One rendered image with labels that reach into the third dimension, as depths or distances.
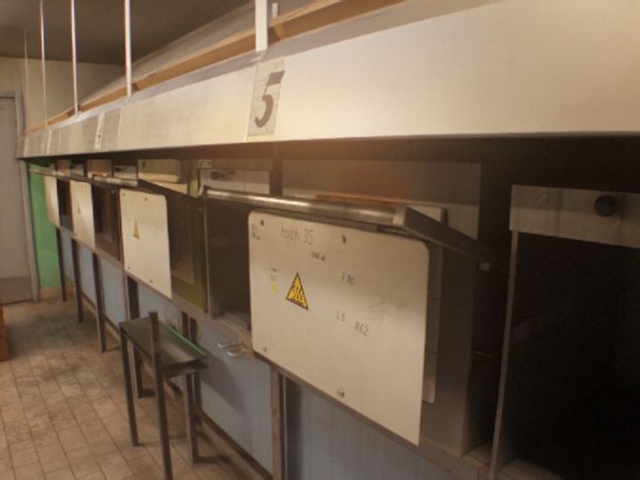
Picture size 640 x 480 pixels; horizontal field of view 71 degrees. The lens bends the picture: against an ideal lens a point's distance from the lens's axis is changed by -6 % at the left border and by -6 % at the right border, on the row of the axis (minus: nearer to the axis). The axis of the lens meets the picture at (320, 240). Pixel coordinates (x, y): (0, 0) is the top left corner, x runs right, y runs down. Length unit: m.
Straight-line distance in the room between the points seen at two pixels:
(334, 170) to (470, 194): 0.39
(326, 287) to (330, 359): 0.17
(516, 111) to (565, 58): 0.07
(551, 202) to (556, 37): 0.35
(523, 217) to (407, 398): 0.40
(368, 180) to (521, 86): 0.63
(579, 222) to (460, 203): 0.24
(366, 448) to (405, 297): 0.63
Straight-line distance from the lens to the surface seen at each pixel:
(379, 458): 1.40
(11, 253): 5.65
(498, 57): 0.57
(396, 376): 0.97
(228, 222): 1.86
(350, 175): 1.15
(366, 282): 0.96
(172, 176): 1.99
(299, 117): 0.79
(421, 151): 1.46
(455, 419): 1.07
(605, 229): 0.80
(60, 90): 5.66
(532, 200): 0.84
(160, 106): 1.39
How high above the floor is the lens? 1.48
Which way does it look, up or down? 10 degrees down
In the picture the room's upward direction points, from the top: straight up
